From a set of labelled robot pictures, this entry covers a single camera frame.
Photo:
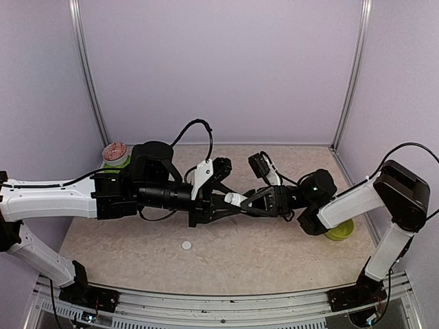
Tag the red patterned white bowl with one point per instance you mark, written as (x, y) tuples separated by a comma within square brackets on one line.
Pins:
[(116, 152)]

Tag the front aluminium rail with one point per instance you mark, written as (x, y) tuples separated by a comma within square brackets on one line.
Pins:
[(144, 309)]

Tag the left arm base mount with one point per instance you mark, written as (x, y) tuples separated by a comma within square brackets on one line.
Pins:
[(91, 294)]

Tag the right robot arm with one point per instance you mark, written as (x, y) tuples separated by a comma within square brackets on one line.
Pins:
[(391, 186)]

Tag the left aluminium frame post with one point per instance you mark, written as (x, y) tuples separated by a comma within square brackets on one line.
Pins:
[(80, 40)]

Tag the right aluminium frame post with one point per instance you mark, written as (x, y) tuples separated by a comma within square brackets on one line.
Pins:
[(366, 9)]

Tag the small white pill bottle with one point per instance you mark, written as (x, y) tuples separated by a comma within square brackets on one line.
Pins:
[(234, 198)]

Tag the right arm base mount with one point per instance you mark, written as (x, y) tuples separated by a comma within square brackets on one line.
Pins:
[(365, 291)]

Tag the lime green bowl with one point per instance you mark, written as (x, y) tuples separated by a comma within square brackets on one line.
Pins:
[(342, 231)]

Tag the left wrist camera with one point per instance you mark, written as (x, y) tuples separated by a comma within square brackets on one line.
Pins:
[(204, 172)]

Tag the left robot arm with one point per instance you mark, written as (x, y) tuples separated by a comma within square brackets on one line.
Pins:
[(150, 180)]

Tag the aluminium frame post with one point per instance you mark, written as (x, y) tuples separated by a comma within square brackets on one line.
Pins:
[(80, 40), (366, 9)]

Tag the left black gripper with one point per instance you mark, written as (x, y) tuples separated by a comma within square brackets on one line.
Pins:
[(206, 205)]

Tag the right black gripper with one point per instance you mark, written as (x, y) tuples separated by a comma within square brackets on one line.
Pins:
[(274, 201)]

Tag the lime green plate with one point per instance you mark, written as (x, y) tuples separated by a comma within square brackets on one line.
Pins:
[(117, 164)]

